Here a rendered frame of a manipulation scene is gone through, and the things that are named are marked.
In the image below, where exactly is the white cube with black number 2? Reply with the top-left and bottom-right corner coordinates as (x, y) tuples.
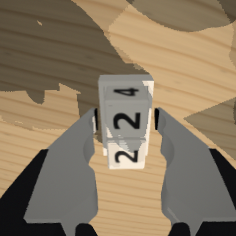
(104, 86), (150, 138)

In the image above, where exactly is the white cube with black digits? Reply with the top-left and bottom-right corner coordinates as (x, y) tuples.
(106, 137), (147, 169)

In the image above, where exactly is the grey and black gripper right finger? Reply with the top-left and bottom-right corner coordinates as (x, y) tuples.
(154, 107), (236, 236)

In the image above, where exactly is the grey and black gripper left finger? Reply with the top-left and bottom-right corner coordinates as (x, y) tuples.
(0, 108), (98, 236)

